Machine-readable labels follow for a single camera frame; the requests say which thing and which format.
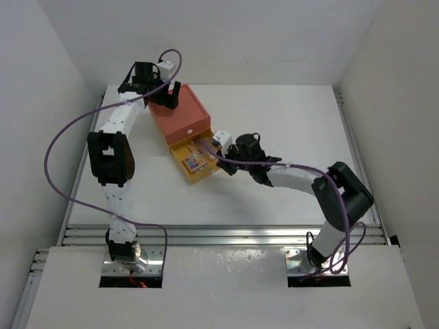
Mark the yellow drawer with white knob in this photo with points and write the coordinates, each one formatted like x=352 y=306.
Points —
x=181 y=150

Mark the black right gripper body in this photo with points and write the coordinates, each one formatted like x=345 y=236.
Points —
x=232 y=168

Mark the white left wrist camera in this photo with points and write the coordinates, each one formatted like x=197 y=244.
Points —
x=166 y=69

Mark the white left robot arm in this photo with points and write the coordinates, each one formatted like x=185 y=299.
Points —
x=110 y=155

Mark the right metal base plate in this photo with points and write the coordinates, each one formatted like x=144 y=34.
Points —
x=299 y=263

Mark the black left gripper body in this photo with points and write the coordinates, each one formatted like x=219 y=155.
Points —
x=156 y=82

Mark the small colourful eyeshadow palette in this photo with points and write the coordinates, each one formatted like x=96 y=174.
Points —
x=194 y=162

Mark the metal base plate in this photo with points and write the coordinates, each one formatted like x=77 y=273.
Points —
x=147 y=263
x=299 y=263

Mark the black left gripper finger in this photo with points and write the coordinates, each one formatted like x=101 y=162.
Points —
x=159 y=98
x=172 y=96

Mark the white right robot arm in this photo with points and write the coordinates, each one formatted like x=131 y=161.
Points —
x=342 y=197

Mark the aluminium rail frame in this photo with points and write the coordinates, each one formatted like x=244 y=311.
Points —
x=234 y=211

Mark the long brown eyeshadow palette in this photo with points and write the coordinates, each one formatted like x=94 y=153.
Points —
x=197 y=147

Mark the orange drawer with white knob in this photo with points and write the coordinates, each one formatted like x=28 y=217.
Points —
x=178 y=131

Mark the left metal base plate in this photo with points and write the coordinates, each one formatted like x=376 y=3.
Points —
x=147 y=263

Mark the orange drawer box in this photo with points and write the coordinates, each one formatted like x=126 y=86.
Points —
x=189 y=108

